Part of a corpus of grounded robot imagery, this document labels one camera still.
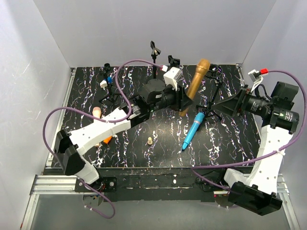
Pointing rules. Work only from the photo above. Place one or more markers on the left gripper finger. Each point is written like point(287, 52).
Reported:
point(184, 99)
point(184, 106)

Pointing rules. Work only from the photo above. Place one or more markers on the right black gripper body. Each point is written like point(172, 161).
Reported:
point(239, 103)

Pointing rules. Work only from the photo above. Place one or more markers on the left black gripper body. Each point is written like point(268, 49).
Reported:
point(180, 97)

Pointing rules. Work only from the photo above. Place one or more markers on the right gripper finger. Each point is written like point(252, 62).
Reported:
point(227, 108)
point(231, 101)

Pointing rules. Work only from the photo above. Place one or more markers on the round-base mic stand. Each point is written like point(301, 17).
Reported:
point(155, 52)
point(173, 62)

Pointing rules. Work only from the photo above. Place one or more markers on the gold microphone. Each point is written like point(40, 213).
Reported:
point(201, 69)

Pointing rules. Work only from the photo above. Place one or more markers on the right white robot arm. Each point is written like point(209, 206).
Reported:
point(257, 193)

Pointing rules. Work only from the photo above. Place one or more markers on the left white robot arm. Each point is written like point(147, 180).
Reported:
point(71, 146)

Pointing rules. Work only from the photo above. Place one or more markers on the left tripod clip stand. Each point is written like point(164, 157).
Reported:
point(106, 83)

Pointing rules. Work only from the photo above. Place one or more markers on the blue microphone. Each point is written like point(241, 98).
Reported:
point(197, 121)

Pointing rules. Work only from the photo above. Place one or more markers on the black marbled table mat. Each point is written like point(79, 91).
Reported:
point(233, 139)

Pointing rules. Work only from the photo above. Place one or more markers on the small beige adapter piece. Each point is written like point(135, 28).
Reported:
point(149, 141)

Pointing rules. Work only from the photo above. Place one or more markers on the pink microphone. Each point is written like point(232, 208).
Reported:
point(96, 113)

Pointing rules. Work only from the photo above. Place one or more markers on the orange microphone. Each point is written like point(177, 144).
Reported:
point(107, 140)

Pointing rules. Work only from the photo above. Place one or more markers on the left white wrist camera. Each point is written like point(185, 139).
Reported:
point(172, 76)

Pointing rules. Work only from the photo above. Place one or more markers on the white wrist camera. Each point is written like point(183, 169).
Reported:
point(257, 77)
point(172, 76)

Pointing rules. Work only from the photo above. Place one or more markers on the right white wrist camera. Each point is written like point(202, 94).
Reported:
point(257, 77)

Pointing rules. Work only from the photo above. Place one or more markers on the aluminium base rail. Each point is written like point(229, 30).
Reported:
point(155, 183)

